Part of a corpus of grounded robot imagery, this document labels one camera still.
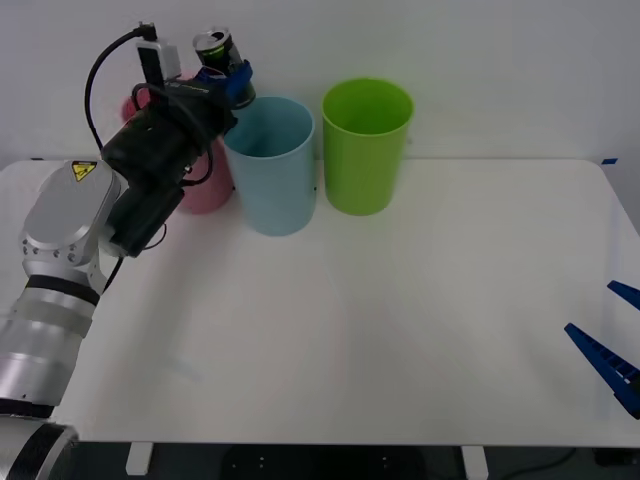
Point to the green plastic bin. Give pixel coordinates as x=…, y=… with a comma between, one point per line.
x=362, y=172

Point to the pale blue plastic bin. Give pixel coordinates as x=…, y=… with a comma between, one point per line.
x=277, y=195

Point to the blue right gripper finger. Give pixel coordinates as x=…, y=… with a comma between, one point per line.
x=605, y=362
x=627, y=293

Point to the black and green drink can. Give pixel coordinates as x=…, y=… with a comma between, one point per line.
x=216, y=52

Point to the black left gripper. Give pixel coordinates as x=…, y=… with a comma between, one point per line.
x=165, y=135

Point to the silver and black left arm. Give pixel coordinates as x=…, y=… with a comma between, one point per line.
x=65, y=220

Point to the pink plastic bin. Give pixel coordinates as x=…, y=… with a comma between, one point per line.
x=207, y=187

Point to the white table leg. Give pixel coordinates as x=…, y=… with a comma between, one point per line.
x=474, y=461
x=138, y=459

